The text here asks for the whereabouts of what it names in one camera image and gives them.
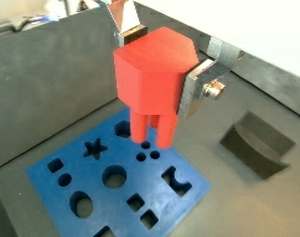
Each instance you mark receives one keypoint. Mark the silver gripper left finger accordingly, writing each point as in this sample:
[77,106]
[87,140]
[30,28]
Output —
[124,13]

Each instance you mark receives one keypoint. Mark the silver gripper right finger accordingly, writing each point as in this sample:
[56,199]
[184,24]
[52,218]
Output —
[202,81]

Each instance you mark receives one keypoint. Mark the red three-prong block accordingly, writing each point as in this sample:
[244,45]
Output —
[151,68]

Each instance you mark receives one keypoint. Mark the dark grey foam block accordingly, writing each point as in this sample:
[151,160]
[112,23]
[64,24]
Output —
[258,144]

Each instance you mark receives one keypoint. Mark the blue shape-sorting board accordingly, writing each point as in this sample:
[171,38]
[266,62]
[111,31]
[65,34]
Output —
[108,187]

